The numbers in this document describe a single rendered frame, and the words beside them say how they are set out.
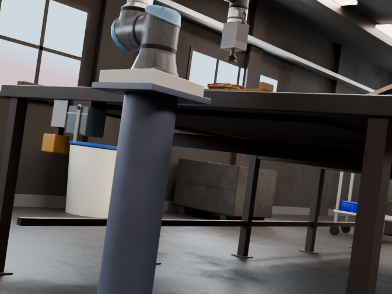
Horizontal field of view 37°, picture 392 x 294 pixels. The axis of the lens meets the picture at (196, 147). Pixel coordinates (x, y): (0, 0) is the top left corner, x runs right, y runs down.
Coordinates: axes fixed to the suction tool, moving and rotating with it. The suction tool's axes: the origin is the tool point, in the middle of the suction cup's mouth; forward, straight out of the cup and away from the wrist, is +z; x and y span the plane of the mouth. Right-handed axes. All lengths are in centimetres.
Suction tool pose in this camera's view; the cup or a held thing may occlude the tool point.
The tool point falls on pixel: (231, 61)
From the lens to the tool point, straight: 230.7
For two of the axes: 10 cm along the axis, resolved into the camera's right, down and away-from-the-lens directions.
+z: -1.3, 9.9, -0.2
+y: -6.4, -0.7, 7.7
